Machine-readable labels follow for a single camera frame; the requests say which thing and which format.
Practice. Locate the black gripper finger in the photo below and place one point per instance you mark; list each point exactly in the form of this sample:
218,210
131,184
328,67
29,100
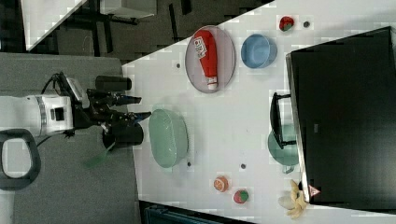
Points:
126,100
134,117

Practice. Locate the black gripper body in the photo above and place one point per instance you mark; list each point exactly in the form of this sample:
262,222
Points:
89,107

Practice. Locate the green plastic strainer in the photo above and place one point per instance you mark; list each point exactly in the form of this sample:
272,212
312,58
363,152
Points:
168,137

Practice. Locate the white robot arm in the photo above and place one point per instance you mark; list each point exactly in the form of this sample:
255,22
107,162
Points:
38,114

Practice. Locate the black cylinder cup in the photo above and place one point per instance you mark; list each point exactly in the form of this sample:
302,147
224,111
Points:
108,83

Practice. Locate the green spatula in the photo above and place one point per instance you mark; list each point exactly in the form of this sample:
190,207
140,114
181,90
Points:
98,158

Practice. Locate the grey round plate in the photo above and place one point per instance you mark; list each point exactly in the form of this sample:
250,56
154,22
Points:
226,61

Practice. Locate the red ketchup bottle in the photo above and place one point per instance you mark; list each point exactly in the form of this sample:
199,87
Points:
206,49

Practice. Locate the toy orange slice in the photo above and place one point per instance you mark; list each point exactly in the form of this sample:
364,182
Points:
221,183

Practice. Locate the toy strawberry near front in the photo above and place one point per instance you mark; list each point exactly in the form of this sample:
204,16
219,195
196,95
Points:
241,196

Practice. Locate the toy strawberry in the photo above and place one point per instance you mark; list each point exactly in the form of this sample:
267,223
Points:
241,196
286,23

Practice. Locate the blue bowl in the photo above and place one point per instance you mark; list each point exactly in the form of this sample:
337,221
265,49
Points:
258,51

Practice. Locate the green mug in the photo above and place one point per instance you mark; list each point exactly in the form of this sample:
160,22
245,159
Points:
287,155

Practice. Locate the toy strawberry near back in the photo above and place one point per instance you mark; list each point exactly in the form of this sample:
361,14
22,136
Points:
286,23

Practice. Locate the toy banana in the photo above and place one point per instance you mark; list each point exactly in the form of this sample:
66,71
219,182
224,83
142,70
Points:
293,202

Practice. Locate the black toaster oven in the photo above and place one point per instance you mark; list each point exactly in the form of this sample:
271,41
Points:
343,106

